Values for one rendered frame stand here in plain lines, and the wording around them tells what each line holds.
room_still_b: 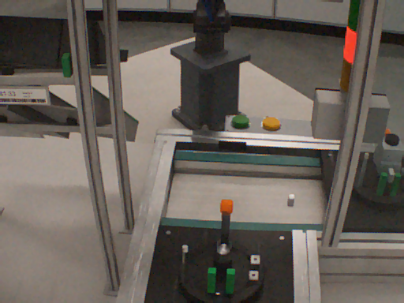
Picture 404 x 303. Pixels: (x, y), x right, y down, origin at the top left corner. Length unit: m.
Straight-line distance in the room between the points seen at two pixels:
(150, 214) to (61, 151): 0.42
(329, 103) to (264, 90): 0.78
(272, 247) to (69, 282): 0.39
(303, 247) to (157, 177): 0.34
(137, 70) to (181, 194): 0.66
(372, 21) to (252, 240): 0.44
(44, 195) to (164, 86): 0.55
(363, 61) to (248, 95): 0.84
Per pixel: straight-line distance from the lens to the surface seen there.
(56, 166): 1.33
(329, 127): 0.85
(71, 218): 1.18
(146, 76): 1.67
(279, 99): 1.56
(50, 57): 0.79
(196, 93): 1.34
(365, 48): 0.75
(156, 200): 1.05
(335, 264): 1.01
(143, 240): 0.98
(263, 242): 0.96
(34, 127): 1.03
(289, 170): 1.17
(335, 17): 4.10
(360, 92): 0.79
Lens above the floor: 1.65
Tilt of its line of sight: 36 degrees down
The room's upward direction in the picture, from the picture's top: straight up
